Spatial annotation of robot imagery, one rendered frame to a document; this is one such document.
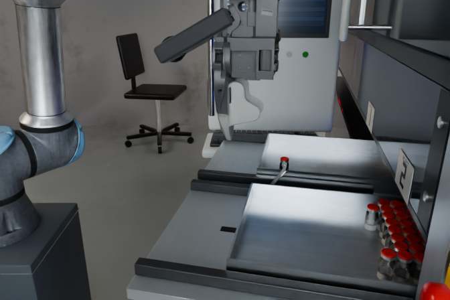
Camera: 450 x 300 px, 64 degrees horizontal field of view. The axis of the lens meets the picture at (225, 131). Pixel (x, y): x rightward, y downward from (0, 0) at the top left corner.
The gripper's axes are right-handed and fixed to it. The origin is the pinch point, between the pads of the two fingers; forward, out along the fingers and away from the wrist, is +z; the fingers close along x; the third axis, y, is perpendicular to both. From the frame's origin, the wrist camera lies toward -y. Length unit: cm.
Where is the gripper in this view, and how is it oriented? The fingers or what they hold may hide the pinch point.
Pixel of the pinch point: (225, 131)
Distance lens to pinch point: 54.1
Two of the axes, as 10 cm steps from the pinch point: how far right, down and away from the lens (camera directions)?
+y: 9.8, 0.7, -2.1
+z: 0.0, 9.5, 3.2
